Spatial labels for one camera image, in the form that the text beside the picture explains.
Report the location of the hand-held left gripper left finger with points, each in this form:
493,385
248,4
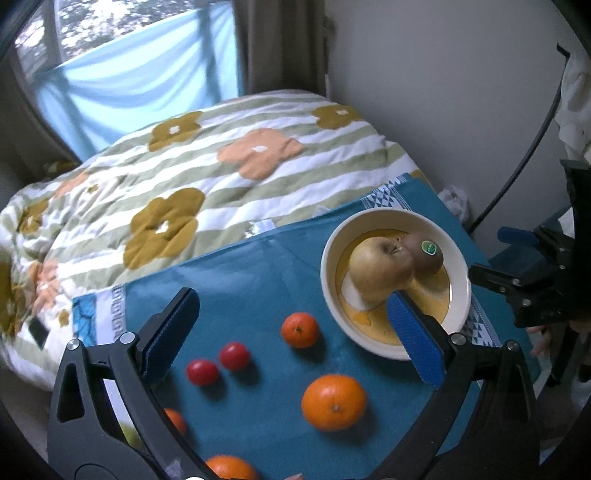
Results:
171,330

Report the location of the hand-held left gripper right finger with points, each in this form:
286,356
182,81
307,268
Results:
415,337

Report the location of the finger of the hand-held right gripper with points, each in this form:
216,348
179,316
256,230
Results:
496,277
515,235

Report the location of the red cherry tomato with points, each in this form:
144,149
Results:
234,356
202,373

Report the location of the cream ceramic bowl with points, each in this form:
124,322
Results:
332,277

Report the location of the green plum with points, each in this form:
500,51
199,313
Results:
131,437

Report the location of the small mandarin orange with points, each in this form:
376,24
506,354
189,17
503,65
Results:
300,330

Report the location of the person's right hand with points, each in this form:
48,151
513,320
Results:
539,339

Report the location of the brown kiwi with sticker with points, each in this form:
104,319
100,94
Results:
429,263

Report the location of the crumpled white plastic bag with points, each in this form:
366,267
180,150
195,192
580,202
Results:
455,201

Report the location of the yellow-brown apple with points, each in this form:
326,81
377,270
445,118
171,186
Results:
378,270

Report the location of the teal patterned cloth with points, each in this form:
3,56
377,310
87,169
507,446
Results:
258,286

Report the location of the small black object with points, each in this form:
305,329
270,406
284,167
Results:
37,331

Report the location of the white hanging garment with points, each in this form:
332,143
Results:
575,106

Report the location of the striped flower blanket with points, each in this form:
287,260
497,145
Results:
207,161

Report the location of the light blue hanging cloth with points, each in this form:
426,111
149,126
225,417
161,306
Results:
138,78

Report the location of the beige curtain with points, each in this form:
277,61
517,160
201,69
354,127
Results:
277,46

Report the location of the window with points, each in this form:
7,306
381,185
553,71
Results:
83,23

